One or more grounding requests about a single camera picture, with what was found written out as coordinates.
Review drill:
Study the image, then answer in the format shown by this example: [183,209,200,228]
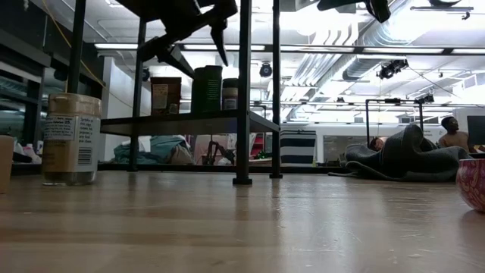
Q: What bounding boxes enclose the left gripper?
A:
[115,0,239,80]

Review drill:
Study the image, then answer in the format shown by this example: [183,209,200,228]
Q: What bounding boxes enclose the dark green spice tin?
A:
[204,64,224,114]

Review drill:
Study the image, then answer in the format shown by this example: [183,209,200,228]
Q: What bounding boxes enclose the black lid purple label jar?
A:
[221,77,239,111]

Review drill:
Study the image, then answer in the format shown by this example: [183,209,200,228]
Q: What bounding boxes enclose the brown spice packet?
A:
[149,76,183,116]

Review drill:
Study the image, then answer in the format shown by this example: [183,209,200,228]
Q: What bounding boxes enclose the black metal wood shelf unit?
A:
[66,0,284,187]

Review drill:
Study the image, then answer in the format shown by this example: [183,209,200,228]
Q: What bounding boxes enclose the long ceiling light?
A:
[93,42,266,52]
[361,46,445,55]

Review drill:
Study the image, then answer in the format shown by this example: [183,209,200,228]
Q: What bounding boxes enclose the teal cloth pile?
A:
[113,135,192,165]

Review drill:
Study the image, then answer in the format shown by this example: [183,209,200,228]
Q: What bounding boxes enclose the striped storage bin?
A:
[280,130,318,168]

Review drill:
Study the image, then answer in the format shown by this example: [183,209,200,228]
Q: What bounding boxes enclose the dark storage rack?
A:
[0,29,52,165]

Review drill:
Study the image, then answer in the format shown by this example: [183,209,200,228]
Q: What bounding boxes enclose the white plastic bag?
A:
[13,140,43,165]

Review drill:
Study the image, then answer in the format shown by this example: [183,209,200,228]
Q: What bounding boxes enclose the person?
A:
[369,136,386,152]
[438,115,475,153]

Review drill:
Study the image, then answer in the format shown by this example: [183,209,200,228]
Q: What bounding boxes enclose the cardboard square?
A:
[0,134,15,195]

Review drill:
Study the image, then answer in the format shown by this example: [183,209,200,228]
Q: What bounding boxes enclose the gray cloth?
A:
[327,124,474,183]

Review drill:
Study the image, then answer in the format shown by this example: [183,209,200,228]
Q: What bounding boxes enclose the dark monitor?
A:
[466,115,485,146]

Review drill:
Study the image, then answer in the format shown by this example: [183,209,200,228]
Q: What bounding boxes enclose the black ceiling camera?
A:
[258,61,274,79]

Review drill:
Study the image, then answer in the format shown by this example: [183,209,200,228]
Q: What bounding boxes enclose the black metal rig frame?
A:
[11,162,344,175]

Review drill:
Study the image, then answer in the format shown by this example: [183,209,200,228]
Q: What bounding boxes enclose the yellow cable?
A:
[40,0,108,89]

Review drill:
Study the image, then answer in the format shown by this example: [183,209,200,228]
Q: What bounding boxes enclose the black ceiling camera rig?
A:
[376,58,410,80]

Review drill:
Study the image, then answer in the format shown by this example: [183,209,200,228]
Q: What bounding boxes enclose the black stand frame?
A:
[365,97,425,149]

